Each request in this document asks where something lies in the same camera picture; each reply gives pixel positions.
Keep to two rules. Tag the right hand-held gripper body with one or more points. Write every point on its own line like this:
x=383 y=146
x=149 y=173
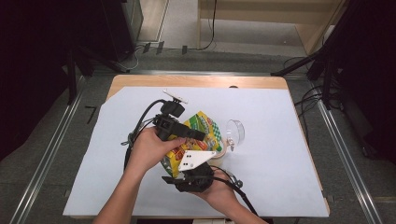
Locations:
x=196 y=179

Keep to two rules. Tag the clear jar with beige collar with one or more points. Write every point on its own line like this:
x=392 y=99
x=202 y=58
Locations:
x=235 y=132

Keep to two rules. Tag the metal floor rail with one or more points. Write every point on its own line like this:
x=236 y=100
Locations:
x=345 y=149
x=46 y=155

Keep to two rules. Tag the person's right hand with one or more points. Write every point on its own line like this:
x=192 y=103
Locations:
x=222 y=196

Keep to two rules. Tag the black cabinet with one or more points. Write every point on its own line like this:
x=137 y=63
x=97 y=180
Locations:
x=118 y=28

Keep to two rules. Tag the person's left hand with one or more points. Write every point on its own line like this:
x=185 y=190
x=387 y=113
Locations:
x=146 y=152

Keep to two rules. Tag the dark curtain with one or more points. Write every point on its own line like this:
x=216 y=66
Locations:
x=373 y=77
x=28 y=68

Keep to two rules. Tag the black tripod stand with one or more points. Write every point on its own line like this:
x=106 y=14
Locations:
x=327 y=53
x=72 y=77

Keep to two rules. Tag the light wooden shelf unit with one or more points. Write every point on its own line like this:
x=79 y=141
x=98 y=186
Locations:
x=311 y=28

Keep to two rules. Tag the small black floor plate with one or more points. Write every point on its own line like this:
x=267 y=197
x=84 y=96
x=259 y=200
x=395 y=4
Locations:
x=160 y=47
x=184 y=49
x=146 y=47

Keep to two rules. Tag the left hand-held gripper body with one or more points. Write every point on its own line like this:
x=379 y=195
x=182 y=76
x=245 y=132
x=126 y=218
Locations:
x=166 y=124

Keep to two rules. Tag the green and yellow spout pouch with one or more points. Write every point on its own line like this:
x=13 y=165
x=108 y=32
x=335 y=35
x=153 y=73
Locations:
x=202 y=124

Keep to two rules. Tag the white table sheet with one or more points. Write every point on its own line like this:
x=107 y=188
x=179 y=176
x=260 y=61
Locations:
x=274 y=186

